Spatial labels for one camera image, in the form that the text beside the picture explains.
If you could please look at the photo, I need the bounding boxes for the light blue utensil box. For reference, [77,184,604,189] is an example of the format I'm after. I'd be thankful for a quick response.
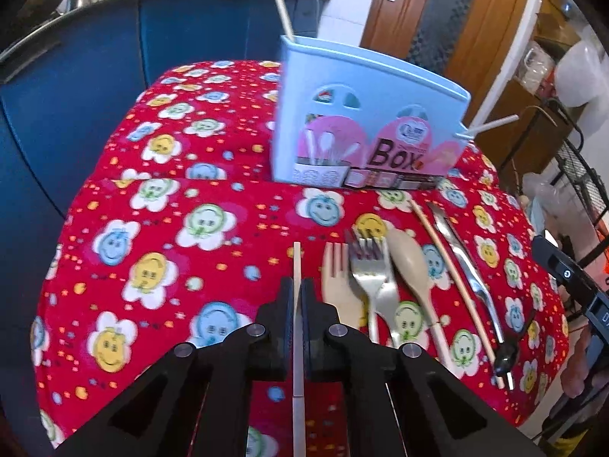
[271,35,472,190]

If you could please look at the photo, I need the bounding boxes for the wooden shelf unit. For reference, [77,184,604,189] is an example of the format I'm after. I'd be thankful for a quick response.
[464,0,591,172]

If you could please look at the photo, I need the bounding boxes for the clear plastic bag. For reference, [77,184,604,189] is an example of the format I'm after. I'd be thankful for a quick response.
[521,171,572,229]

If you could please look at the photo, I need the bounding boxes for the beige spoon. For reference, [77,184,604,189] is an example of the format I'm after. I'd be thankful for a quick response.
[386,227,455,372]

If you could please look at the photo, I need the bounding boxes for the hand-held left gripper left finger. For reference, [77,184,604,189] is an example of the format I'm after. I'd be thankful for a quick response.
[54,276,296,457]

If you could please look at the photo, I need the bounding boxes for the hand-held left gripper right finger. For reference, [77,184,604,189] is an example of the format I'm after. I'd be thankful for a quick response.
[301,278,548,457]

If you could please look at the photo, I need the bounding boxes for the white plastic bag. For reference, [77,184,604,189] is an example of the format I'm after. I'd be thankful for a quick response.
[554,24,609,108]

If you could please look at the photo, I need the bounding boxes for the red smiley flower cloth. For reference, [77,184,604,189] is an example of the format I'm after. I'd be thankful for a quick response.
[29,59,572,457]

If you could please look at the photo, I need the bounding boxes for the person's right hand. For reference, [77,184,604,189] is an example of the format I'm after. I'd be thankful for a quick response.
[560,328,600,398]

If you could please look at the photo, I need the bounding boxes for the black wire rack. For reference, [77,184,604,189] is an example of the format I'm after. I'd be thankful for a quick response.
[499,97,609,267]

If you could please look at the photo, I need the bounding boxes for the metal fork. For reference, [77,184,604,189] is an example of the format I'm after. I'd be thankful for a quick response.
[343,228,381,344]
[349,240,403,348]

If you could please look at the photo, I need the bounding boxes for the blue kitchen cabinet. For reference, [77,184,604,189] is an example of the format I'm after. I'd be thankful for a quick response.
[0,0,333,391]

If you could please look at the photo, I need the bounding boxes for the wooden door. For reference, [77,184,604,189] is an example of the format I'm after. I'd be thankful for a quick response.
[360,0,538,125]

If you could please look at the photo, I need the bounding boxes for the metal table knife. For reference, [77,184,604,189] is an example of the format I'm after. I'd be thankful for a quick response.
[427,202,505,344]

